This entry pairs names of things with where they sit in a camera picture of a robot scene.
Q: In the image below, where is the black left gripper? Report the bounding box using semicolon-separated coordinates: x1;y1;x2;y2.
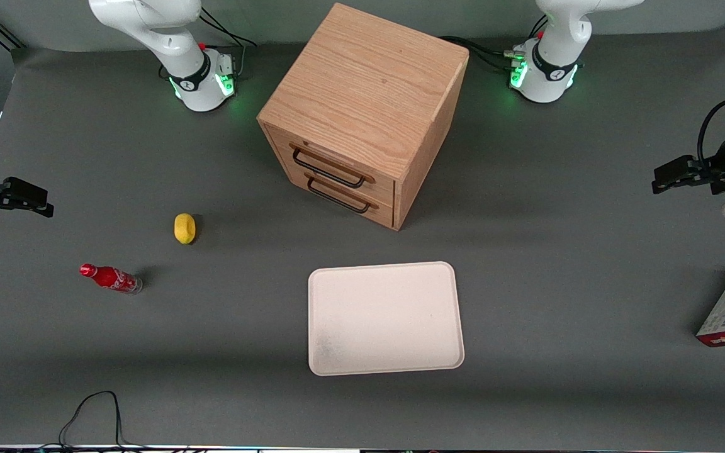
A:
651;125;725;196

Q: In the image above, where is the beige plastic tray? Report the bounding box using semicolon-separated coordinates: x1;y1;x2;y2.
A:
308;261;466;377

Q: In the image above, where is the red cola bottle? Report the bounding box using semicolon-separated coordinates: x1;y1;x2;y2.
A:
79;263;144;295

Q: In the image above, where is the yellow lemon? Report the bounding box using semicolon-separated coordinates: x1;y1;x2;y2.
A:
174;213;197;245

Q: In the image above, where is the wooden drawer front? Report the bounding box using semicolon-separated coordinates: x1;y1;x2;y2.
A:
287;169;396;228
271;129;396;202

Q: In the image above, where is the wooden drawer cabinet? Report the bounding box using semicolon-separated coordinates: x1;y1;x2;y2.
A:
257;2;470;232

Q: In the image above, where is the thin black table cable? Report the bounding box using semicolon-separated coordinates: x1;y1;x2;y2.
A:
40;390;149;451

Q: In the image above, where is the black arm base cable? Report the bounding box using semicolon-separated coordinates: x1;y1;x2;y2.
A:
440;35;527;71
198;6;258;77

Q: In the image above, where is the black metal drawer handle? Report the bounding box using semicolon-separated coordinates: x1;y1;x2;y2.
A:
291;147;367;189
306;177;371;215

